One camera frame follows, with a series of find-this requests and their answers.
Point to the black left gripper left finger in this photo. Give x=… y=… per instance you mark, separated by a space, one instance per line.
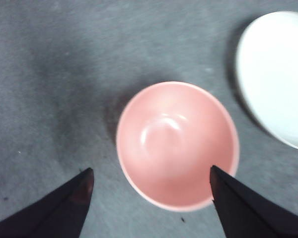
x=57 y=215

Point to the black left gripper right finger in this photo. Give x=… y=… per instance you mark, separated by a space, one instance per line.
x=248 y=215

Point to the red ribbed bowl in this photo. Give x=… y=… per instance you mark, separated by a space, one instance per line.
x=176 y=148

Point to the white round plate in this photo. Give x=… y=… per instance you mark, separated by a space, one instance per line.
x=278 y=81

